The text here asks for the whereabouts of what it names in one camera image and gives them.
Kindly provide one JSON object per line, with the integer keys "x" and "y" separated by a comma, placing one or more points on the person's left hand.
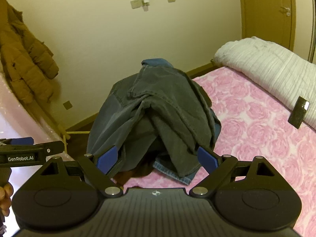
{"x": 6, "y": 197}

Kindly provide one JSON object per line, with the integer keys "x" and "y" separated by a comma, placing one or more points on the brown puffer jacket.
{"x": 24, "y": 61}

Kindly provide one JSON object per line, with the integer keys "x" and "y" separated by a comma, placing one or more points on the pink floral bed sheet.
{"x": 259, "y": 133}

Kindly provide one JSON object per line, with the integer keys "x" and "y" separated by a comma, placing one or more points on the blue jeans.
{"x": 158, "y": 62}

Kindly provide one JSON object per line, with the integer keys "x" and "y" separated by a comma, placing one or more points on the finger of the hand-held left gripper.
{"x": 21, "y": 140}
{"x": 37, "y": 148}

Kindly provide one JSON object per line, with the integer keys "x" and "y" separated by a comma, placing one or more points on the white plug-in device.
{"x": 146, "y": 3}

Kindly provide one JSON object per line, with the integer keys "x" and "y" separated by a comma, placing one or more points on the yellow wooden coat rack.
{"x": 61, "y": 131}

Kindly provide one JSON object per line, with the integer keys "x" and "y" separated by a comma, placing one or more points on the dark grey jeans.
{"x": 160, "y": 98}

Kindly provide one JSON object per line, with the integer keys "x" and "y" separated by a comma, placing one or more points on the wooden door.
{"x": 266, "y": 12}

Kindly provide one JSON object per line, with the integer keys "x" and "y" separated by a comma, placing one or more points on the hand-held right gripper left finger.
{"x": 107, "y": 160}

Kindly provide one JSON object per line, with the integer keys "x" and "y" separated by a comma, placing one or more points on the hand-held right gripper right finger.
{"x": 207, "y": 160}

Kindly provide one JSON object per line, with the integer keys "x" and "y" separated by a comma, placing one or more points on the white quilt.
{"x": 271, "y": 64}

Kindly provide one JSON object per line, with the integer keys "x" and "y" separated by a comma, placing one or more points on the black smartphone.
{"x": 298, "y": 112}

